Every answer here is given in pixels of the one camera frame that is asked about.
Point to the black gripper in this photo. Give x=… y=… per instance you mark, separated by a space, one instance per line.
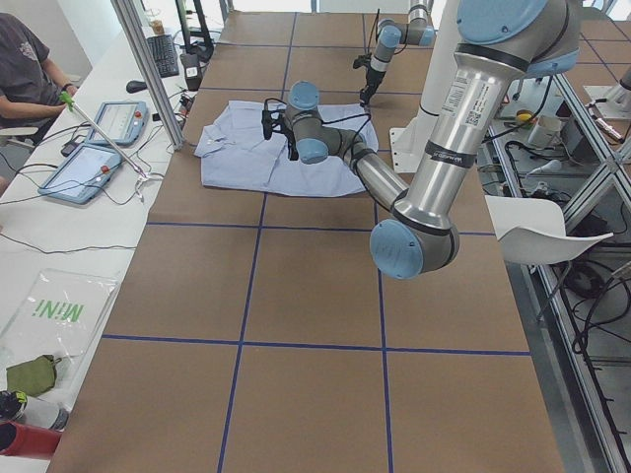
x=371 y=82
x=292 y=143

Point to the light blue button shirt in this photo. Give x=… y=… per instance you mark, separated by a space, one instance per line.
x=234 y=154

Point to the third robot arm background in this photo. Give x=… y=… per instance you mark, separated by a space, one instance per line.
x=612 y=101

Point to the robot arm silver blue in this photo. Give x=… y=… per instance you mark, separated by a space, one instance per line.
x=417 y=31
x=500 y=42

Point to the black keyboard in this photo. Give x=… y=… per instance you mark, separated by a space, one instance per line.
x=164 y=54

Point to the far blue teach pendant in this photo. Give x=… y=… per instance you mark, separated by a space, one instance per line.
x=122 y=121

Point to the blue teach pendant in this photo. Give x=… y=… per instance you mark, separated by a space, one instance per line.
x=83 y=174
x=122 y=121

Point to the black computer mouse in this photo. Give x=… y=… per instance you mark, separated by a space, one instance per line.
x=135 y=86

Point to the white curved plastic cover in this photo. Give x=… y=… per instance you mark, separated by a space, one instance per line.
x=532 y=231

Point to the near blue teach pendant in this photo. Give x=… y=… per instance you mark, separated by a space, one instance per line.
x=83 y=174

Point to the small black phone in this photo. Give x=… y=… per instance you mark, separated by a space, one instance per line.
x=69 y=148

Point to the long metal rod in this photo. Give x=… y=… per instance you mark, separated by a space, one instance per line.
x=98 y=136

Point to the seated person grey shirt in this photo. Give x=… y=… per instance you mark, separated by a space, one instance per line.
x=31 y=83

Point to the clear bag green lettering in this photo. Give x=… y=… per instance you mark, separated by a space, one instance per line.
x=59 y=316

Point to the green fabric pouch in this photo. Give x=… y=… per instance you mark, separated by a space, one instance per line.
x=33 y=377

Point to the red bottle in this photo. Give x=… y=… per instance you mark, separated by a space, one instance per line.
x=28 y=441

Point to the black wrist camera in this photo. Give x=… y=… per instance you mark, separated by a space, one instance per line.
x=273 y=119
x=362 y=61

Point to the white mast base plate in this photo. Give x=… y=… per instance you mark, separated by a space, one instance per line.
x=413 y=145

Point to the white camera mast pillar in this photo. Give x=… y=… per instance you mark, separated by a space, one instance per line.
x=442 y=67

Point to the aluminium frame post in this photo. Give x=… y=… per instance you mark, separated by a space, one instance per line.
x=131 y=25

